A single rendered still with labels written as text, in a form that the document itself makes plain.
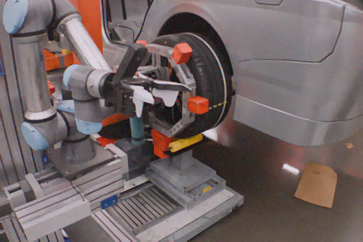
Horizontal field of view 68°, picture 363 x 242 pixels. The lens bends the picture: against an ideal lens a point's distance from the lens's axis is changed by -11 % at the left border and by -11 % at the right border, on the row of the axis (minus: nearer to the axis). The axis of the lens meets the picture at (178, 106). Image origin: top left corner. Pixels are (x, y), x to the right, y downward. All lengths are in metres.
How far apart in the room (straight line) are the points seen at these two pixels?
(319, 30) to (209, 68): 0.65
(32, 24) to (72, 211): 0.66
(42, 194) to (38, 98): 0.38
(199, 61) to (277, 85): 0.45
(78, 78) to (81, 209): 0.55
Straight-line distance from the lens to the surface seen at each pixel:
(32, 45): 1.00
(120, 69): 0.71
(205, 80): 1.62
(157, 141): 1.95
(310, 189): 2.52
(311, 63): 1.36
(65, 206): 1.16
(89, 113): 0.84
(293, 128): 1.48
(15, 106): 1.24
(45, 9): 1.00
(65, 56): 4.00
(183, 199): 2.02
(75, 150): 1.19
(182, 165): 2.12
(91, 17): 1.97
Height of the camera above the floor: 1.45
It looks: 22 degrees down
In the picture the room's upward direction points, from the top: straight up
